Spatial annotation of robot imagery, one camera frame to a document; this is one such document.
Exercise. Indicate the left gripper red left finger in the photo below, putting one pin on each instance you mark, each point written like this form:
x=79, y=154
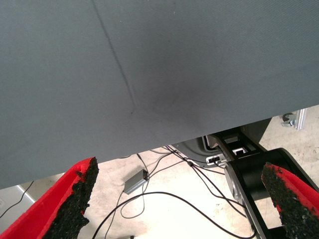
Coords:
x=49, y=211

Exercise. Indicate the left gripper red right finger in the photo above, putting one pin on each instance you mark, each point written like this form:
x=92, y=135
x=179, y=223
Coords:
x=294, y=204

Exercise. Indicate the aluminium profile bar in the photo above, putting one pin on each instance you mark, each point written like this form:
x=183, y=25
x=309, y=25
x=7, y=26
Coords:
x=300, y=119

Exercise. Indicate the grey metal adapter box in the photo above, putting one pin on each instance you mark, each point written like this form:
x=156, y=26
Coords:
x=135, y=183

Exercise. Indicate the white connector hub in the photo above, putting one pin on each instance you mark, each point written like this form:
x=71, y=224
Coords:
x=211, y=159

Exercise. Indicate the dark grey table cloth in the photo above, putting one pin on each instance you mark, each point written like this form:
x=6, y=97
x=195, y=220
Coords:
x=149, y=62

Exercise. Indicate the black base frame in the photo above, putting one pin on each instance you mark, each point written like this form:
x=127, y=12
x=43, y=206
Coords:
x=249, y=174

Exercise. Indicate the black metal bracket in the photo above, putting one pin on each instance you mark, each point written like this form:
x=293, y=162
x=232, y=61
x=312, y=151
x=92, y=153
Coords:
x=286, y=122

